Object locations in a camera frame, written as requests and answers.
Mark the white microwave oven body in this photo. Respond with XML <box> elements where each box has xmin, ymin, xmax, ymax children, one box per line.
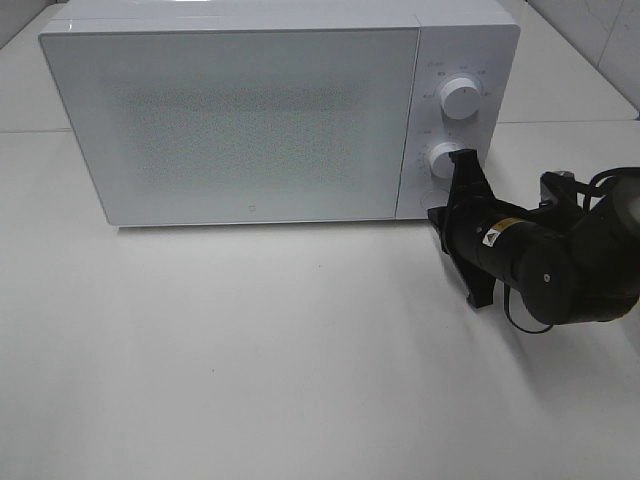
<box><xmin>39</xmin><ymin>1</ymin><xmax>520</xmax><ymax>222</ymax></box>

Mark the round white door button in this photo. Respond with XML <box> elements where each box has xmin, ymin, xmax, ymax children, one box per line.
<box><xmin>420</xmin><ymin>189</ymin><xmax>449</xmax><ymax>212</ymax></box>

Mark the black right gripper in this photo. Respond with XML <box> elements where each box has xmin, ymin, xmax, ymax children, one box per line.
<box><xmin>427</xmin><ymin>149</ymin><xmax>505</xmax><ymax>308</ymax></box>

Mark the white microwave door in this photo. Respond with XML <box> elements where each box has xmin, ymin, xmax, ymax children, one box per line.
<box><xmin>41</xmin><ymin>29</ymin><xmax>418</xmax><ymax>227</ymax></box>

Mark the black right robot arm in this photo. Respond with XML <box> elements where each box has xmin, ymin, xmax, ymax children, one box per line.
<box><xmin>428</xmin><ymin>149</ymin><xmax>639</xmax><ymax>331</ymax></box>

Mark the lower white timer knob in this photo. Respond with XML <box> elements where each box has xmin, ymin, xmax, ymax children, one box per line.
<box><xmin>427</xmin><ymin>142</ymin><xmax>463</xmax><ymax>179</ymax></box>

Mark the upper white power knob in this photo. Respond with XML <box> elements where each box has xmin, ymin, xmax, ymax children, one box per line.
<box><xmin>438</xmin><ymin>74</ymin><xmax>482</xmax><ymax>120</ymax></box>

